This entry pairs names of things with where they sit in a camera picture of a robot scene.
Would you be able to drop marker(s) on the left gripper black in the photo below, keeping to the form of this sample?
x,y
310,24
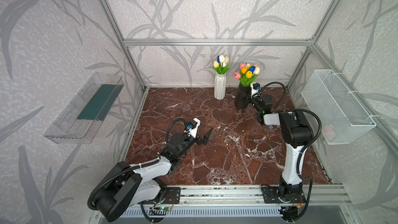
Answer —
x,y
195,138

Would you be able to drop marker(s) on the white ribbed ceramic vase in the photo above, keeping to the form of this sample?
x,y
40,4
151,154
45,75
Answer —
x,y
220,86

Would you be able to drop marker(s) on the orange pink tulip bundle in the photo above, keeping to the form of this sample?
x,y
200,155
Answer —
x,y
243,69

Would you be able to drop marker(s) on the green circuit board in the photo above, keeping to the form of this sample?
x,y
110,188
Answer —
x,y
158,209

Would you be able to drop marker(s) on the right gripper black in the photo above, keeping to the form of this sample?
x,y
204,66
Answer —
x,y
249,97

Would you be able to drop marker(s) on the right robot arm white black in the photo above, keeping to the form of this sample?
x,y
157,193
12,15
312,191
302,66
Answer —
x,y
300,128

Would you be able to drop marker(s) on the cream tulip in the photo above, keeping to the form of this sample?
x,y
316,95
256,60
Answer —
x,y
257,70

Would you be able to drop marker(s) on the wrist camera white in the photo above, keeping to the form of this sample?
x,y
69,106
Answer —
x,y
255,90
192,127

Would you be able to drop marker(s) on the pink artificial tulip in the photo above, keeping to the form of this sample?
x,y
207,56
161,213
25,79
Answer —
x,y
237,75

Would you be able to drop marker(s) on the white artificial tulip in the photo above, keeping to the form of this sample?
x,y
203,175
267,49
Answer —
x,y
222,58

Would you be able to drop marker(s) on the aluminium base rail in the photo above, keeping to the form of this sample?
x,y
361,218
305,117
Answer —
x,y
240,201

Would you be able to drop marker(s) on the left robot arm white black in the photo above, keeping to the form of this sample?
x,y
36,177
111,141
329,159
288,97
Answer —
x,y
127,185

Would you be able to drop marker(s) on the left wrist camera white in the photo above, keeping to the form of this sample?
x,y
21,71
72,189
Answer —
x,y
192,127

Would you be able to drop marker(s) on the bright yellow artificial tulip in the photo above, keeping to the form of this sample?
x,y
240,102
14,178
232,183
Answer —
x,y
221,68

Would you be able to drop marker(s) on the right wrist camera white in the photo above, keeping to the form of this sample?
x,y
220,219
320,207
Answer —
x,y
255,90

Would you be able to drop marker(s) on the black cylindrical vase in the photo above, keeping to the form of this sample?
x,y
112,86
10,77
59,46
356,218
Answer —
x,y
240,99

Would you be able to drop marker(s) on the white wire mesh basket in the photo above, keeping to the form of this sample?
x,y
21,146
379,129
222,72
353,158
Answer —
x,y
343,117

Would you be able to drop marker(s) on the clear plastic wall tray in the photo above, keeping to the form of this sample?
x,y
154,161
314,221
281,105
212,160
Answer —
x,y
80,121

